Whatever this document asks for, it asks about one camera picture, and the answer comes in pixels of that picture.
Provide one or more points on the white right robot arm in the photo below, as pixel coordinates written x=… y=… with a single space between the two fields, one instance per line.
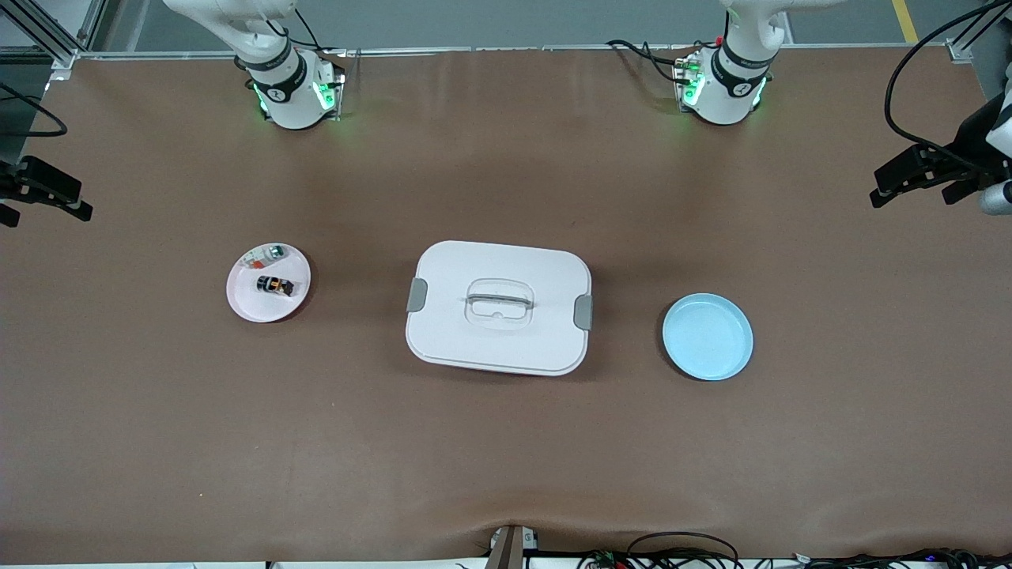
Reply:
x=292 y=95

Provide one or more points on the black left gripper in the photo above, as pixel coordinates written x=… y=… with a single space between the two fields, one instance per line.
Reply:
x=974 y=139

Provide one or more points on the grey metal camera stand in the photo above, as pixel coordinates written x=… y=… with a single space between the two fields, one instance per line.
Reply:
x=506 y=549

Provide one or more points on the white round plate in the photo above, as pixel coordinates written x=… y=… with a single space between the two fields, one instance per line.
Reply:
x=265 y=307

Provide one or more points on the white lidded storage box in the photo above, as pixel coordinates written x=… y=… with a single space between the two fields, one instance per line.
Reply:
x=498 y=348

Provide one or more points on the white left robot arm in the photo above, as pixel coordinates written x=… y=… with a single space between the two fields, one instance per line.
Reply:
x=723 y=95

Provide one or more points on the light blue round plate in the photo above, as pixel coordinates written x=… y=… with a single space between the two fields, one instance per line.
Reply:
x=708 y=340

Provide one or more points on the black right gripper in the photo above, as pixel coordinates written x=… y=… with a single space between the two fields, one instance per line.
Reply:
x=9 y=183

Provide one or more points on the orange black push-button switch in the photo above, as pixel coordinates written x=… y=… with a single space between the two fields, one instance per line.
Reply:
x=275 y=285

